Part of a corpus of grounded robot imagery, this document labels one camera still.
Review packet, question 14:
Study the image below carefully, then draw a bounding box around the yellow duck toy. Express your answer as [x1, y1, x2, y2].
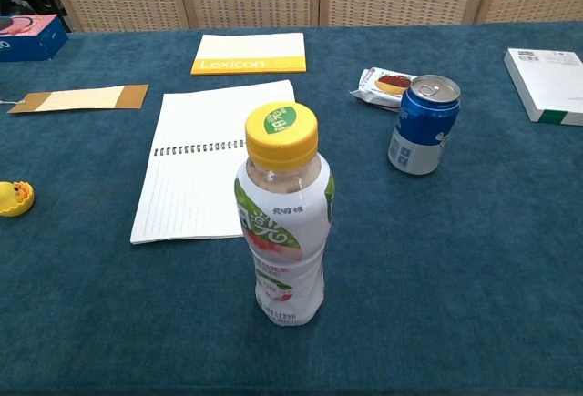
[0, 180, 32, 211]

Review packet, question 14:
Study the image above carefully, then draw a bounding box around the yellow plastic eggshell half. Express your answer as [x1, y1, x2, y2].
[0, 182, 36, 218]

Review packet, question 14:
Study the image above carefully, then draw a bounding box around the white drink bottle yellow cap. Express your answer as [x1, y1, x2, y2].
[233, 101, 336, 327]

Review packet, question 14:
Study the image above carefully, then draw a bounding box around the white spiral notebook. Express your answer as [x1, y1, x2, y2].
[129, 79, 296, 246]

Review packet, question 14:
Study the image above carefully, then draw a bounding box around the white snack cake packet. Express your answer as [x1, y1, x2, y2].
[349, 66, 416, 114]

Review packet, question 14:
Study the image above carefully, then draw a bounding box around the yellow Lexicon notepad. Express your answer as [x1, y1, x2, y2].
[189, 33, 308, 76]

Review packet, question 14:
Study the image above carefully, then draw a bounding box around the blue soda can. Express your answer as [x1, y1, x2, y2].
[387, 74, 462, 176]

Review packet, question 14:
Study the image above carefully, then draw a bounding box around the teal table cloth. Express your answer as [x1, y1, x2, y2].
[0, 21, 583, 396]

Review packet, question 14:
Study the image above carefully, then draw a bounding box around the brown and cream bookmark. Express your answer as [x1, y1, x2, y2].
[6, 84, 150, 115]

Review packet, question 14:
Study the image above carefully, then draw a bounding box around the white and green box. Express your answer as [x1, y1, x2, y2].
[503, 47, 583, 127]

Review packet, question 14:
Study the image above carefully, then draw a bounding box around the blue box pink top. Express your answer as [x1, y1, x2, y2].
[0, 14, 69, 63]

